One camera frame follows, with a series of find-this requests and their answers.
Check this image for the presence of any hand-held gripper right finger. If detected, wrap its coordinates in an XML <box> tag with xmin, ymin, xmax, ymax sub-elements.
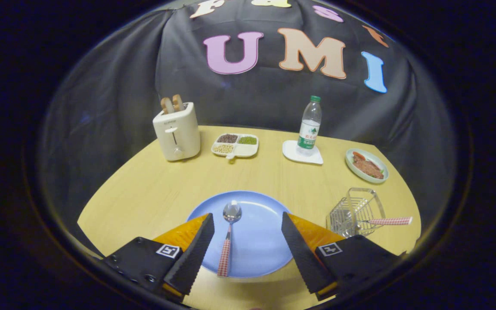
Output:
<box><xmin>281</xmin><ymin>211</ymin><xmax>406</xmax><ymax>301</ymax></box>

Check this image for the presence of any white divided dish with beans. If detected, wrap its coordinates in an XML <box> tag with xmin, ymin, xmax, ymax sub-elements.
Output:
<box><xmin>211</xmin><ymin>133</ymin><xmax>259</xmax><ymax>161</ymax></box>

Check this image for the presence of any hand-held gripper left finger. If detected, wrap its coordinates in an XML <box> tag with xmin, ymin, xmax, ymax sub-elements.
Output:
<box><xmin>102</xmin><ymin>213</ymin><xmax>215</xmax><ymax>302</ymax></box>

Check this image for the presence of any green plate with meat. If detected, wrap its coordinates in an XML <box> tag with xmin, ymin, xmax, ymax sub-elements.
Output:
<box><xmin>345</xmin><ymin>149</ymin><xmax>390</xmax><ymax>184</ymax></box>

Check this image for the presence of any cream toaster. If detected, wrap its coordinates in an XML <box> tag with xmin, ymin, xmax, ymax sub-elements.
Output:
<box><xmin>152</xmin><ymin>102</ymin><xmax>201</xmax><ymax>162</ymax></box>

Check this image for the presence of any clear plastic water bottle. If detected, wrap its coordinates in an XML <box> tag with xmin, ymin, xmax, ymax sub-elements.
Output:
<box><xmin>297</xmin><ymin>96</ymin><xmax>322</xmax><ymax>156</ymax></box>

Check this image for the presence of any blue plate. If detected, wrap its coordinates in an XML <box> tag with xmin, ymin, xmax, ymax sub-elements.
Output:
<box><xmin>186</xmin><ymin>191</ymin><xmax>300</xmax><ymax>279</ymax></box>

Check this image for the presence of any fork with red checked handle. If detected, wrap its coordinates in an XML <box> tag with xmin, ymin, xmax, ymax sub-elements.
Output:
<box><xmin>351</xmin><ymin>217</ymin><xmax>413</xmax><ymax>226</ymax></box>

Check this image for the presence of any metal wire cutlery basket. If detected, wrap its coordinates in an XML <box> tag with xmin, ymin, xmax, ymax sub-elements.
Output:
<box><xmin>326</xmin><ymin>187</ymin><xmax>386</xmax><ymax>239</ymax></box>

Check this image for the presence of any white coaster tray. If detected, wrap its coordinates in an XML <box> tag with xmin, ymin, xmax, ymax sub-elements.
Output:
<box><xmin>282</xmin><ymin>140</ymin><xmax>324</xmax><ymax>165</ymax></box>

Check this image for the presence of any spoon with red checked handle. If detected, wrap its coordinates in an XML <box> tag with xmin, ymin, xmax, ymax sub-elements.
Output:
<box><xmin>217</xmin><ymin>200</ymin><xmax>242</xmax><ymax>278</ymax></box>

